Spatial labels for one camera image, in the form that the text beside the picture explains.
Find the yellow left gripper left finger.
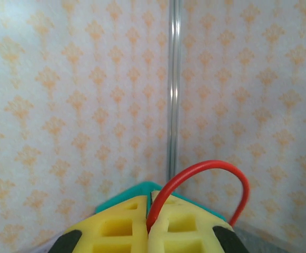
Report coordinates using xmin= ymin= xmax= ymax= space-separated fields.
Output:
xmin=48 ymin=194 xmax=150 ymax=253

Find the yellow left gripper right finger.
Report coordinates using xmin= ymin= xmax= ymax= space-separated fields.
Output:
xmin=147 ymin=190 xmax=250 ymax=253

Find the red cable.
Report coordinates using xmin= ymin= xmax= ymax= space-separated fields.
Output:
xmin=145 ymin=160 xmax=251 ymax=235

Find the teal plastic basket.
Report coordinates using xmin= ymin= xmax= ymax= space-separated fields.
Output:
xmin=95 ymin=180 xmax=228 ymax=225

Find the aluminium frame post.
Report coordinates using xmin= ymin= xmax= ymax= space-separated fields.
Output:
xmin=166 ymin=0 xmax=182 ymax=182

